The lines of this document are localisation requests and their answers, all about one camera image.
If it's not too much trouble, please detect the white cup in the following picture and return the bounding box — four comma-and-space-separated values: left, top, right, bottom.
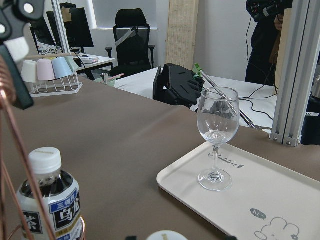
21, 60, 38, 83

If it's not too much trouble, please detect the copper wire bottle basket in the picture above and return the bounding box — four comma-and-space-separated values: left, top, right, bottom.
0, 56, 87, 240

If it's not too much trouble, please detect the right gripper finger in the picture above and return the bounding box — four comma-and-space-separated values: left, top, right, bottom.
0, 45, 34, 110

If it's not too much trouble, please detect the tea bottle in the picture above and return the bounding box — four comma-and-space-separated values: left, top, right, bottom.
146, 230, 186, 240
16, 147, 83, 240

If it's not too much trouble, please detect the standing person in black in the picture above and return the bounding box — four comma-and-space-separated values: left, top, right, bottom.
245, 0, 293, 86

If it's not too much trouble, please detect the white cup rack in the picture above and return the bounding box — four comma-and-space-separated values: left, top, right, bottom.
24, 53, 83, 98

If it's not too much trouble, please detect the aluminium frame post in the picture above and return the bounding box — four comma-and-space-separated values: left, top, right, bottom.
270, 0, 320, 147

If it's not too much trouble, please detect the clear wine glass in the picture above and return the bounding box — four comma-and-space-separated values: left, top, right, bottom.
197, 87, 240, 192

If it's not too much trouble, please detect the black office chair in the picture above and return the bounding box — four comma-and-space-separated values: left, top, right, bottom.
109, 8, 155, 77

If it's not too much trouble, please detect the pink cup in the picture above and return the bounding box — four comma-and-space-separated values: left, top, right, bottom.
37, 58, 56, 81

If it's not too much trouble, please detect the cream serving tray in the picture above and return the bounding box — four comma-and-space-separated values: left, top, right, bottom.
157, 142, 320, 240

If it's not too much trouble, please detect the tea bottle lower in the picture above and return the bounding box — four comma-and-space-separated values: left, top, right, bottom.
16, 147, 83, 240

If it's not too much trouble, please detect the green cup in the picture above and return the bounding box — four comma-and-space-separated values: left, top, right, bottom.
64, 55, 79, 73

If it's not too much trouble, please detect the black monitor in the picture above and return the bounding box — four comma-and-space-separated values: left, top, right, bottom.
30, 7, 94, 49

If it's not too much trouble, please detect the blue cup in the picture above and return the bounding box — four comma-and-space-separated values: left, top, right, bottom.
51, 57, 73, 79

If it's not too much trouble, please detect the steel jigger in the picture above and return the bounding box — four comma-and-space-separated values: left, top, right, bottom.
100, 72, 109, 85

